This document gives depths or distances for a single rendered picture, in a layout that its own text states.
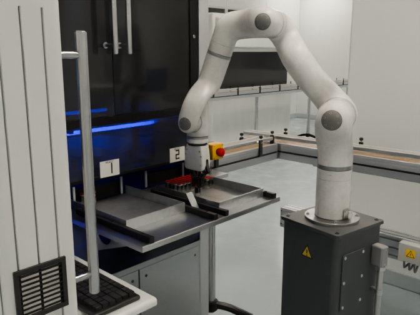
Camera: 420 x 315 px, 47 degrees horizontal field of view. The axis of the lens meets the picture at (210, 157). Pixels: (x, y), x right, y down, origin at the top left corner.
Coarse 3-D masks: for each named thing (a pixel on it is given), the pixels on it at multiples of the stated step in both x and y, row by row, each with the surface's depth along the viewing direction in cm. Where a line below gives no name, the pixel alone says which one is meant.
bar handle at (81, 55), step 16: (80, 32) 101; (80, 48) 102; (80, 64) 103; (80, 80) 103; (80, 96) 104; (80, 112) 105; (80, 128) 106; (96, 224) 111; (96, 240) 112; (96, 256) 112; (96, 272) 113; (96, 288) 114
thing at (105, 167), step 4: (112, 160) 179; (116, 160) 180; (100, 164) 175; (104, 164) 176; (108, 164) 177; (112, 164) 179; (116, 164) 180; (100, 168) 175; (104, 168) 176; (108, 168) 178; (112, 168) 179; (116, 168) 180; (100, 172) 175; (104, 172) 177; (108, 172) 178; (112, 172) 179; (116, 172) 181; (104, 176) 177; (108, 176) 178
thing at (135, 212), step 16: (128, 192) 194; (144, 192) 187; (96, 208) 176; (112, 208) 176; (128, 208) 176; (144, 208) 176; (160, 208) 176; (176, 208) 170; (128, 224) 155; (144, 224) 160
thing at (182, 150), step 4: (172, 148) 200; (176, 148) 202; (180, 148) 203; (172, 152) 200; (176, 152) 202; (180, 152) 204; (184, 152) 206; (172, 156) 201; (180, 156) 204; (184, 156) 206; (172, 160) 201; (176, 160) 203; (180, 160) 204
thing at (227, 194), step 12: (216, 180) 207; (228, 180) 202; (168, 192) 190; (180, 192) 185; (192, 192) 196; (204, 192) 196; (216, 192) 196; (228, 192) 196; (240, 192) 196; (252, 192) 186; (216, 204) 173; (228, 204) 176; (240, 204) 181
